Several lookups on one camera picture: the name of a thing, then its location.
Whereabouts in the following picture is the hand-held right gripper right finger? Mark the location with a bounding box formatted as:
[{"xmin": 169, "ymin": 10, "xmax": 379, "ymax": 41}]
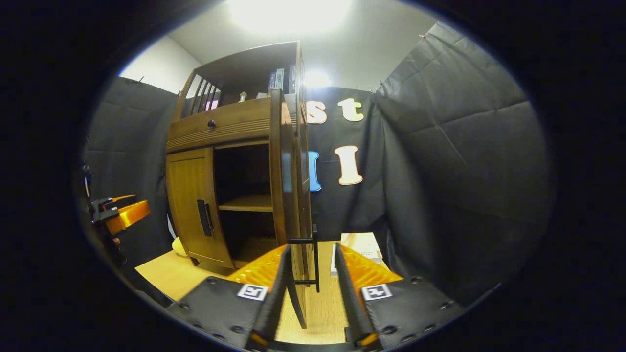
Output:
[{"xmin": 334, "ymin": 243, "xmax": 465, "ymax": 350}]

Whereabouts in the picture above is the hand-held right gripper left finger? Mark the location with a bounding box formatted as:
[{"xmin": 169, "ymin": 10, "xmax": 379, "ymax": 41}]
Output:
[{"xmin": 169, "ymin": 243, "xmax": 293, "ymax": 351}]

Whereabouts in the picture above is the wooden cabinet door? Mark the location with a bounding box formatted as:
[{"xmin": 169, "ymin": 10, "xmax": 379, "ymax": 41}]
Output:
[
  {"xmin": 270, "ymin": 88, "xmax": 321, "ymax": 329},
  {"xmin": 165, "ymin": 147, "xmax": 235, "ymax": 269}
]

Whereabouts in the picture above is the wooden double-door shoe cabinet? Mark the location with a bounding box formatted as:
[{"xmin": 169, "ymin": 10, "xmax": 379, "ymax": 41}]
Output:
[{"xmin": 165, "ymin": 41, "xmax": 321, "ymax": 329}]

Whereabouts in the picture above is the wooden cabinet shelf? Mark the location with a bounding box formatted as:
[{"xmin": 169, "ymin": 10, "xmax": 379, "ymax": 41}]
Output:
[{"xmin": 219, "ymin": 194, "xmax": 273, "ymax": 212}]

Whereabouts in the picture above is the wooden drawer with black knob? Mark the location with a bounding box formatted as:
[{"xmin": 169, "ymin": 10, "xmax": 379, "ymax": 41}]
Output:
[{"xmin": 166, "ymin": 97, "xmax": 272, "ymax": 154}]

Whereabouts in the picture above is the black backdrop cloth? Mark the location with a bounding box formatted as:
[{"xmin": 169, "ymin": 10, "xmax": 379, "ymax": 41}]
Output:
[{"xmin": 83, "ymin": 22, "xmax": 553, "ymax": 306}]

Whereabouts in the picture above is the small ceiling light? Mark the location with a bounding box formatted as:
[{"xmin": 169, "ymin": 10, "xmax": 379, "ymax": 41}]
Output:
[{"xmin": 304, "ymin": 72, "xmax": 332, "ymax": 88}]

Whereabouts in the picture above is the large ceiling light panel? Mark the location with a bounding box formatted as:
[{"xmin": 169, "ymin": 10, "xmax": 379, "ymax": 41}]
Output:
[{"xmin": 227, "ymin": 0, "xmax": 353, "ymax": 32}]

